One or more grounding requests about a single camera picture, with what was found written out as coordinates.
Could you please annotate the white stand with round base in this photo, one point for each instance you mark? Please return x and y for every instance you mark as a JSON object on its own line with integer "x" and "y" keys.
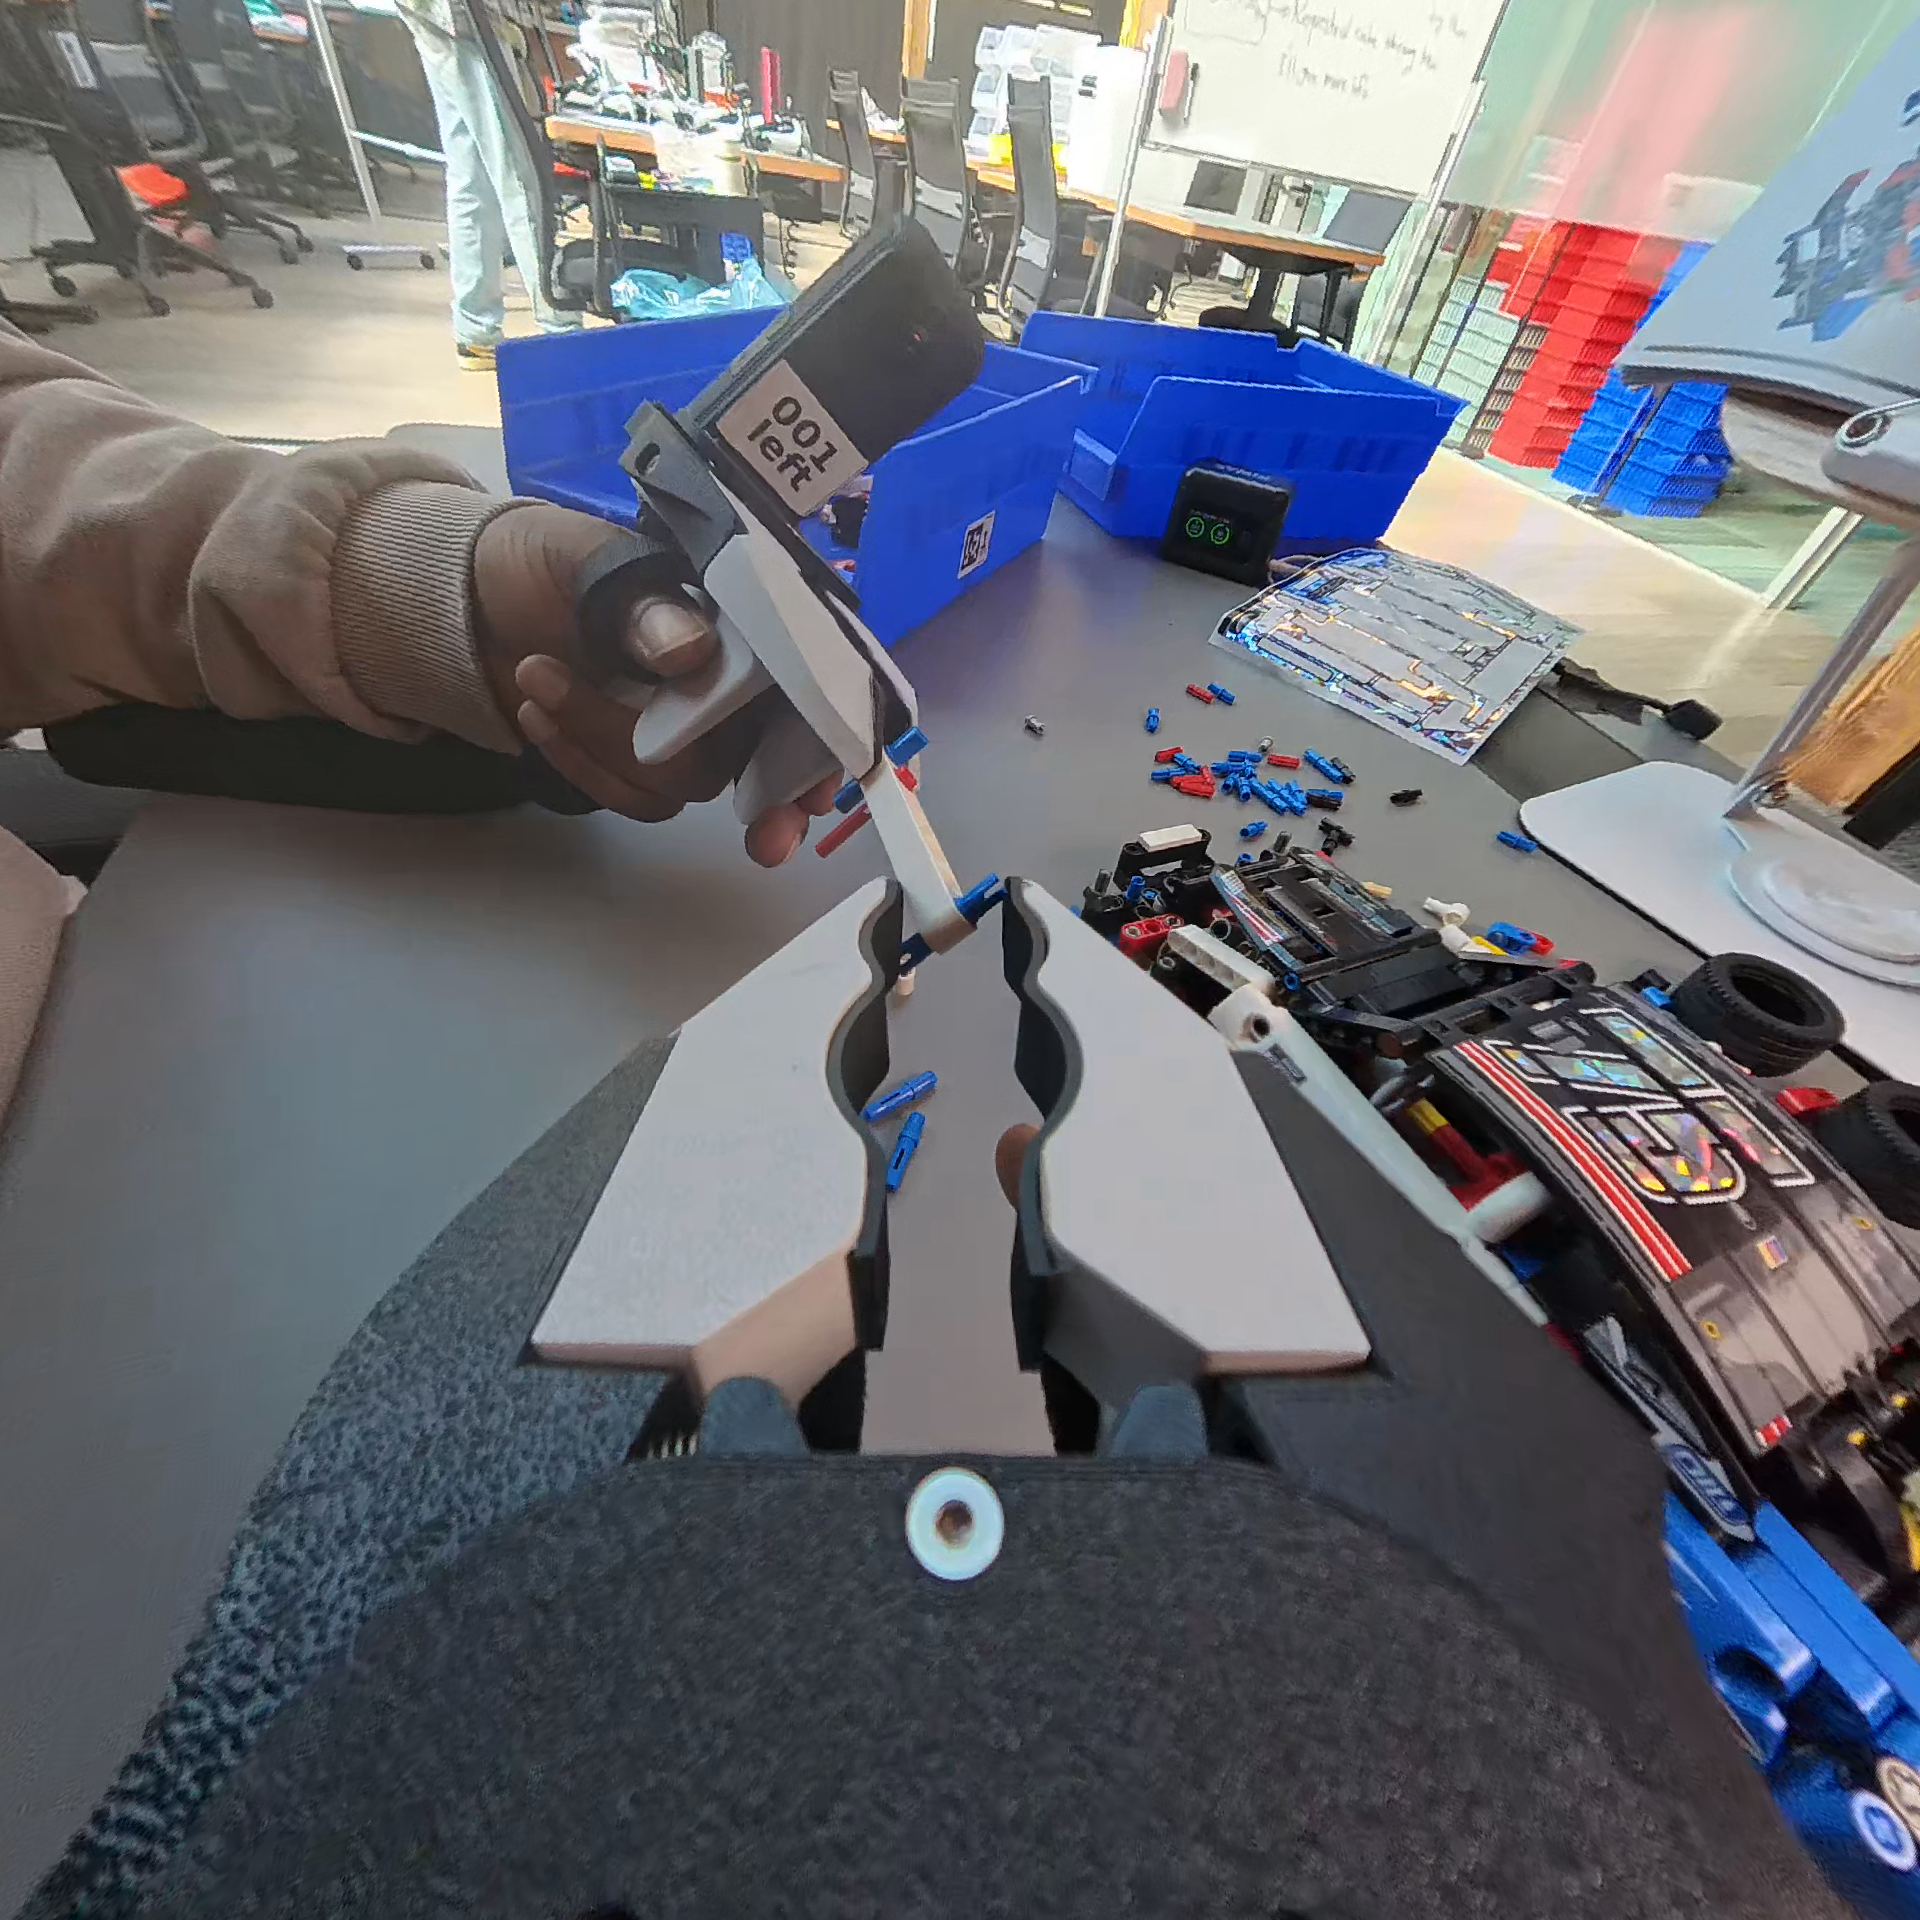
{"x": 1651, "y": 855}

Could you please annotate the pile of blue toy pins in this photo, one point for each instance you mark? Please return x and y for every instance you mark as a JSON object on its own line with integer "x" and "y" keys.
{"x": 1254, "y": 781}

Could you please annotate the black office chair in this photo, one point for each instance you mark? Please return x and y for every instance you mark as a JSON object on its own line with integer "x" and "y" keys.
{"x": 1037, "y": 195}
{"x": 938, "y": 165}
{"x": 149, "y": 165}

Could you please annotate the grey desk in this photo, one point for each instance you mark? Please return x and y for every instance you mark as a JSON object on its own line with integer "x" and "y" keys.
{"x": 375, "y": 1051}

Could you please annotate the toy brick race car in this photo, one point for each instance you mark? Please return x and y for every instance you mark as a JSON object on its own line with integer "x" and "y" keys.
{"x": 1622, "y": 1141}

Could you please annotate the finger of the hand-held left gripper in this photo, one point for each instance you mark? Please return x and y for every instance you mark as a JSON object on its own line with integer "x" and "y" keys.
{"x": 796, "y": 630}
{"x": 698, "y": 717}

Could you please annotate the person's left hand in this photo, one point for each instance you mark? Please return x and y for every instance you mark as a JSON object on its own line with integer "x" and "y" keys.
{"x": 556, "y": 662}

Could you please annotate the person's left forearm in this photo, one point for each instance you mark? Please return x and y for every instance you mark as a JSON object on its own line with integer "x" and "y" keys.
{"x": 196, "y": 557}

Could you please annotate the long wooden table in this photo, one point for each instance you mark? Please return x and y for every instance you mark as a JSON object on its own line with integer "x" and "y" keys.
{"x": 1202, "y": 225}

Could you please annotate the pale toy brick beam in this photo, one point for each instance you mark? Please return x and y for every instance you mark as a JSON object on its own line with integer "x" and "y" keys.
{"x": 917, "y": 855}

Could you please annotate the wooden box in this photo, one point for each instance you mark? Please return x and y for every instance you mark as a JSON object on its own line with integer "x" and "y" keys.
{"x": 1861, "y": 735}

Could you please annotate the blue plastic bin with tag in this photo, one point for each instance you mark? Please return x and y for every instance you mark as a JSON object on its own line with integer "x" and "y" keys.
{"x": 932, "y": 511}

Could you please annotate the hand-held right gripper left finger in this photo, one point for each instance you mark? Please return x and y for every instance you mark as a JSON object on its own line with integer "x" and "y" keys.
{"x": 706, "y": 1185}

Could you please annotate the grey instruction booklet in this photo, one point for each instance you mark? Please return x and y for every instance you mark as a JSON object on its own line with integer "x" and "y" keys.
{"x": 1801, "y": 255}

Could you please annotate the shiny sticker sheet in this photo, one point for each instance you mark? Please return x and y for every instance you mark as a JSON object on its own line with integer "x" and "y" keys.
{"x": 1395, "y": 646}

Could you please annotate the black device with green lights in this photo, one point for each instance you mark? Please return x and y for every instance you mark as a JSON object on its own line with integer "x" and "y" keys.
{"x": 1229, "y": 524}

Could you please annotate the whiteboard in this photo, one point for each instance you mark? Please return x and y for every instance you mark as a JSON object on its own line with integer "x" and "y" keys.
{"x": 1319, "y": 76}

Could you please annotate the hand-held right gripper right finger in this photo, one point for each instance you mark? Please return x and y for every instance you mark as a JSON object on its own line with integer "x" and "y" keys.
{"x": 1186, "y": 1202}

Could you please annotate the cluttered wooden table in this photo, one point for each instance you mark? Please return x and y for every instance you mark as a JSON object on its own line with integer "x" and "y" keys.
{"x": 692, "y": 150}

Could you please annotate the person's right hand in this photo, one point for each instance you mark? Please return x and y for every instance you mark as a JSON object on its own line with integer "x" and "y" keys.
{"x": 1018, "y": 1162}

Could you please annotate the single blue toy pin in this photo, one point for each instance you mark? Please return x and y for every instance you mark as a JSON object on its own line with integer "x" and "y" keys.
{"x": 906, "y": 1153}
{"x": 901, "y": 1093}

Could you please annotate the black toy tyre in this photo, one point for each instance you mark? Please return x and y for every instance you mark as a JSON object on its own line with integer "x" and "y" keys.
{"x": 1756, "y": 1014}
{"x": 1883, "y": 1149}

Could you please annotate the blue plastic bag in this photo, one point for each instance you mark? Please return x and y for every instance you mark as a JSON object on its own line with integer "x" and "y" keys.
{"x": 675, "y": 293}

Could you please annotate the stack of red storage bins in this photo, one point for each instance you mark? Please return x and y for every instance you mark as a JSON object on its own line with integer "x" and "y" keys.
{"x": 1561, "y": 300}

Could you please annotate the stack of clear storage boxes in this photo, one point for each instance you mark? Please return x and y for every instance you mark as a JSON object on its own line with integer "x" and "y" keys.
{"x": 1037, "y": 84}

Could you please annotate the stack of blue storage bins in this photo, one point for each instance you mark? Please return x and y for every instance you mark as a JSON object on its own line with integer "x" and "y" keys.
{"x": 1651, "y": 452}

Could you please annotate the long blue plastic bin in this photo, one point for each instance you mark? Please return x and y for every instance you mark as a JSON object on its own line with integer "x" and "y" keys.
{"x": 1260, "y": 422}

